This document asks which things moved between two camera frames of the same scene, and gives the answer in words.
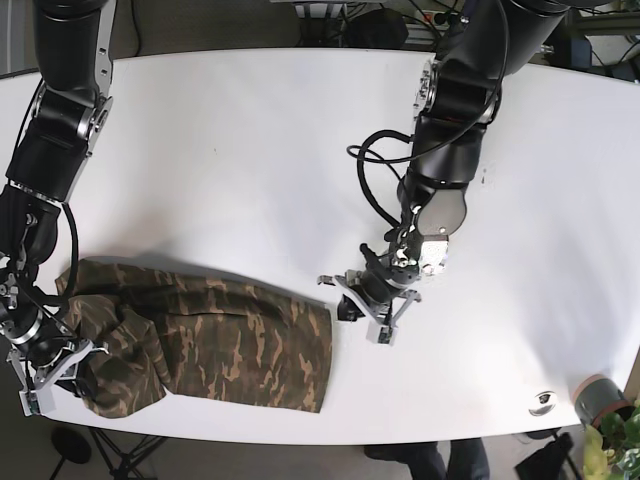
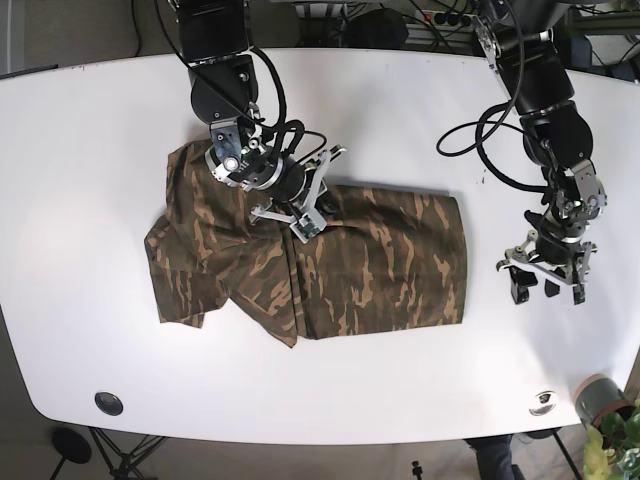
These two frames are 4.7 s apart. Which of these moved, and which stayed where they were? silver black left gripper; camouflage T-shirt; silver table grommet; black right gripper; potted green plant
Moved: silver black left gripper; camouflage T-shirt; black right gripper
Stayed: potted green plant; silver table grommet
